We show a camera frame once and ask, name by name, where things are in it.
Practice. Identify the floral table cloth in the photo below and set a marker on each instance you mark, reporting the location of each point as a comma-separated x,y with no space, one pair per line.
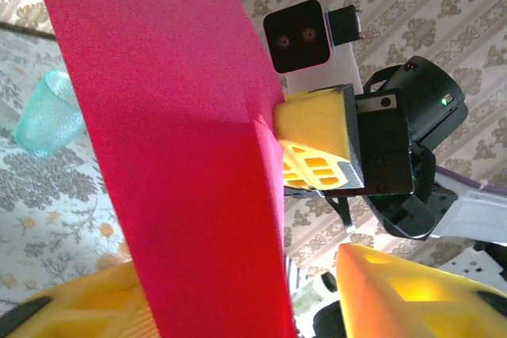
47,203

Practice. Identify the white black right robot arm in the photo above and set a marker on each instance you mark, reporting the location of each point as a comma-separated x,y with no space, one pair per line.
475,215

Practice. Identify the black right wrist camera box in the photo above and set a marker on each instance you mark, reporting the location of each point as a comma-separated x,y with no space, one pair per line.
297,37

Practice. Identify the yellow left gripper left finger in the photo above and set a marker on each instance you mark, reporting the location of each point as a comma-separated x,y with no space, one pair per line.
71,306

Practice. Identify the pink paper sheet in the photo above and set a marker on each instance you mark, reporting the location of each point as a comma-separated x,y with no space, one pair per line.
178,136

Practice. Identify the teal plastic cup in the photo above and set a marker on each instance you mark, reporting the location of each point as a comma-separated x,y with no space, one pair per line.
47,116

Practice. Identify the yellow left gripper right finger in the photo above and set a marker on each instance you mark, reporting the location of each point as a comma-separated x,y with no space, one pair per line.
416,302

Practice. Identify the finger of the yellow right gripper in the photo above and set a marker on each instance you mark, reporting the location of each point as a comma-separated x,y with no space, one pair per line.
295,169
313,124

